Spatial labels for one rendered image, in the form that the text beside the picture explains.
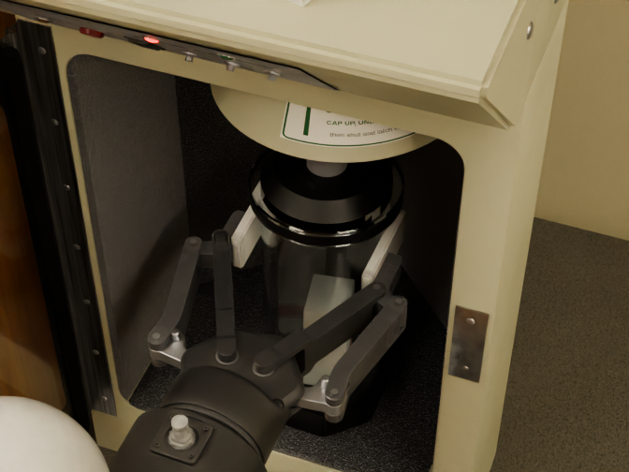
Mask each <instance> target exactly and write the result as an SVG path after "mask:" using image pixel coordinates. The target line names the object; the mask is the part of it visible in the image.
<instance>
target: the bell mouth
mask: <svg viewBox="0 0 629 472"><path fill-rule="evenodd" d="M211 89H212V95H213V98H214V100H215V102H216V104H217V106H218V108H219V110H220V111H221V112H222V113H223V114H224V115H225V117H226V118H227V119H228V120H229V122H230V123H232V124H233V125H234V126H235V127H236V128H238V129H239V130H240V132H242V133H243V134H244V135H246V136H247V137H249V138H250V139H252V140H255V141H256V142H258V143H260V144H262V145H264V146H266V147H269V148H271V149H272V150H275V151H278V152H281V153H283V154H287V155H293V156H295V157H300V158H305V159H309V160H315V161H322V162H335V163H353V162H366V161H374V160H379V159H384V158H389V157H393V156H396V155H402V154H405V153H408V152H411V151H413V150H415V149H417V148H419V147H422V146H424V145H426V144H428V143H430V142H431V141H433V140H436V139H437V138H435V137H431V136H427V135H423V134H419V133H415V132H411V131H407V130H403V129H399V128H396V127H391V126H387V125H380V124H377V123H372V122H368V121H364V120H360V119H357V118H353V117H348V116H344V115H341V114H337V113H333V112H328V111H322V110H318V109H314V108H310V107H305V106H302V105H298V104H294V103H290V102H285V101H282V100H278V99H274V98H270V97H265V96H259V95H255V94H251V93H247V92H243V91H239V90H235V89H231V88H227V87H223V86H219V85H215V84H211Z"/></svg>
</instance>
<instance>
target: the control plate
mask: <svg viewBox="0 0 629 472"><path fill-rule="evenodd" d="M0 7H1V8H3V9H6V10H8V11H11V12H13V13H16V14H18V15H21V16H23V17H25V18H27V19H31V20H35V21H38V19H36V18H35V17H39V18H43V19H47V20H50V21H53V22H48V23H50V24H54V25H59V26H63V27H66V28H70V29H75V30H80V27H84V28H88V29H92V30H96V31H98V32H101V33H104V34H105V35H104V37H110V38H114V39H119V40H122V41H126V42H129V41H128V39H125V38H124V37H131V38H135V39H139V40H143V41H147V40H146V39H145V38H143V37H142V36H145V37H152V38H155V39H158V40H161V41H162V42H156V43H153V44H155V45H157V46H159V47H161V48H164V49H166V51H167V52H174V53H178V54H182V55H186V54H185V53H183V52H182V51H184V52H191V53H194V54H197V55H199V57H196V56H194V57H195V58H198V59H202V60H206V61H211V62H215V63H218V64H222V65H227V64H226V63H224V62H223V61H228V60H225V59H223V58H221V57H220V56H219V55H217V53H221V54H224V55H228V56H232V57H235V58H237V60H231V61H229V62H232V63H235V64H238V65H240V66H235V67H237V68H242V69H246V70H250V71H254V72H258V73H262V74H266V75H270V74H269V73H266V72H265V70H268V71H272V72H275V73H279V74H281V75H282V77H281V76H276V77H278V78H282V79H286V80H291V81H297V82H302V83H306V84H310V85H313V86H318V87H322V88H326V89H330V90H334V91H336V90H338V89H336V88H334V87H332V86H330V85H329V84H327V83H325V82H323V81H321V80H320V79H318V78H316V77H315V76H313V75H311V74H309V73H307V72H306V71H304V70H302V69H300V68H297V67H293V66H286V65H282V64H278V63H274V62H270V61H266V60H262V59H257V58H254V57H250V56H245V55H241V54H237V53H233V52H226V51H222V50H217V49H214V48H210V47H205V46H201V45H198V44H193V43H189V42H185V41H180V40H177V39H173V38H169V37H161V36H158V35H153V34H149V33H145V32H140V31H137V30H133V29H128V28H124V27H121V26H116V25H112V24H108V23H104V22H97V21H93V20H88V19H84V18H81V17H76V16H72V15H68V14H64V13H60V12H56V11H52V10H47V9H44V8H40V7H32V6H28V5H24V4H20V3H16V2H11V1H8V0H0ZM147 42H149V41H147ZM338 91H339V90H338Z"/></svg>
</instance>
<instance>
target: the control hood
mask: <svg viewBox="0 0 629 472"><path fill-rule="evenodd" d="M8 1H11V2H16V3H20V4H24V5H28V6H32V7H40V8H44V9H47V10H52V11H56V12H60V13H64V14H68V15H72V16H76V17H81V18H84V19H88V20H93V21H97V22H104V23H108V24H112V25H116V26H121V27H124V28H128V29H133V30H137V31H140V32H145V33H149V34H153V35H158V36H161V37H169V38H173V39H177V40H180V41H185V42H189V43H193V44H198V45H201V46H205V47H210V48H214V49H217V50H222V51H226V52H233V53H237V54H241V55H245V56H250V57H254V58H257V59H262V60H266V61H270V62H274V63H278V64H282V65H286V66H293V67H297V68H300V69H302V70H304V71H306V72H307V73H309V74H311V75H313V76H315V77H316V78H318V79H320V80H321V81H323V82H325V83H327V84H329V85H330V86H332V87H334V88H336V89H338V90H339V91H342V92H346V93H349V94H354V95H358V96H366V97H369V98H373V99H377V100H382V101H386V102H389V103H393V104H398V105H402V106H405V107H409V108H414V109H418V110H422V111H429V112H433V113H437V114H442V115H445V116H449V117H453V118H458V119H462V120H465V121H469V122H474V123H478V124H482V125H489V126H493V127H497V128H501V129H505V130H508V128H509V127H510V126H511V125H512V126H516V123H517V121H518V119H519V116H520V113H521V111H522V108H523V106H524V103H525V97H526V91H527V84H528V78H529V71H530V64H531V58H532V51H533V45H534V32H535V26H536V19H537V12H538V6H539V0H311V1H310V2H309V3H308V4H306V5H305V6H304V7H301V6H298V5H296V4H294V3H292V2H289V1H287V0H8Z"/></svg>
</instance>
